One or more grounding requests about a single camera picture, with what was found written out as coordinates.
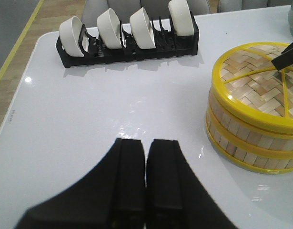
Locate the black dish rack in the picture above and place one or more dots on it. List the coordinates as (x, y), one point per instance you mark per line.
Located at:
(168, 44)

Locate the grey chair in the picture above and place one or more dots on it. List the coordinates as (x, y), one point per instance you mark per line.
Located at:
(124, 8)
(235, 5)

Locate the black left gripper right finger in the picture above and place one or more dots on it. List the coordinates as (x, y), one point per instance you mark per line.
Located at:
(176, 199)

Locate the white bowl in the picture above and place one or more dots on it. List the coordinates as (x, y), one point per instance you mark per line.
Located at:
(141, 29)
(181, 17)
(109, 29)
(69, 32)

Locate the bamboo steamer lid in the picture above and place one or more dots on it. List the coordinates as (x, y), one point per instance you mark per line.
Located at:
(247, 84)

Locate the left grey chair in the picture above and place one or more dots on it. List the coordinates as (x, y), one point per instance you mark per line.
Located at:
(124, 8)

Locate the right grey chair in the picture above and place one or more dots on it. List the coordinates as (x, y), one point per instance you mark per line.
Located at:
(235, 5)

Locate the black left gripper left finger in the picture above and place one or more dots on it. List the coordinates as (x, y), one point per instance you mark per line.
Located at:
(110, 196)

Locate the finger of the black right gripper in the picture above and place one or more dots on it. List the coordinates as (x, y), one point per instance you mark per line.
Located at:
(285, 59)

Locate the bamboo steamer tier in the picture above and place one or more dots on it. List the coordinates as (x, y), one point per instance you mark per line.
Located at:
(248, 156)
(248, 137)

